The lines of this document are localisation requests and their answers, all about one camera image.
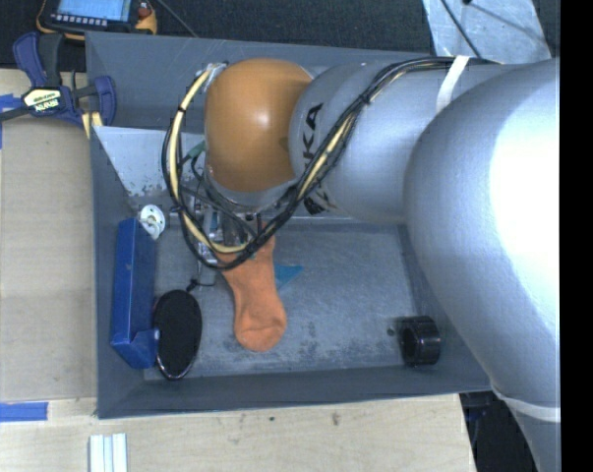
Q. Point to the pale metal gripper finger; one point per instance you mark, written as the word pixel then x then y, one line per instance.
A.
pixel 207 274

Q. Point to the orange sock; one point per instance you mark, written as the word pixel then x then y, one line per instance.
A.
pixel 257 312

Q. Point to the small white plastic fitting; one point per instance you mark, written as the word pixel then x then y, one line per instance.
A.
pixel 152 220

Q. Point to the long blue box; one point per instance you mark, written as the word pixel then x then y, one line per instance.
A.
pixel 131 283

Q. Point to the blue triangular scrap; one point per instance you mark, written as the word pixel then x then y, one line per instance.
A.
pixel 288 276

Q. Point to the grey metal bin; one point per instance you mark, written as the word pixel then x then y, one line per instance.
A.
pixel 345 303

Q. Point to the pale wood flat board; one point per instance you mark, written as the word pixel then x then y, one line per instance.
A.
pixel 45 263

